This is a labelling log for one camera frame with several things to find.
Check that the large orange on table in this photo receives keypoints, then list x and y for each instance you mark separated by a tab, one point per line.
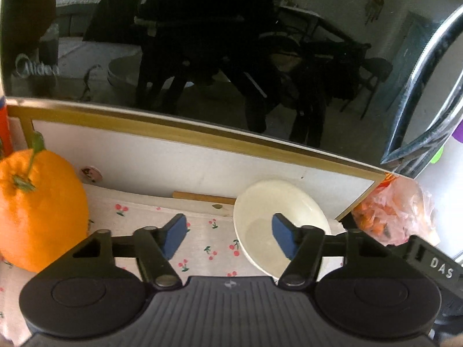
44	207

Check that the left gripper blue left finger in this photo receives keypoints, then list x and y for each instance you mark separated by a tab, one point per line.
154	247

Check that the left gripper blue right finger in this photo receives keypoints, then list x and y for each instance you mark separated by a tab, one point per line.
303	246

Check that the white wooden microwave stand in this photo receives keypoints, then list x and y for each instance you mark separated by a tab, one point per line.
156	155

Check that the black microwave oven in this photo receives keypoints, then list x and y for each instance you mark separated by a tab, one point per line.
377	81

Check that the cherry print tablecloth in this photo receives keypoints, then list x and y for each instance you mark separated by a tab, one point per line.
211	246

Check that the cream bowl front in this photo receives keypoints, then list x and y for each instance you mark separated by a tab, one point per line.
252	217

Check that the plastic bag of tangerines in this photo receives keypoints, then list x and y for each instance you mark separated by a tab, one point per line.
395	210

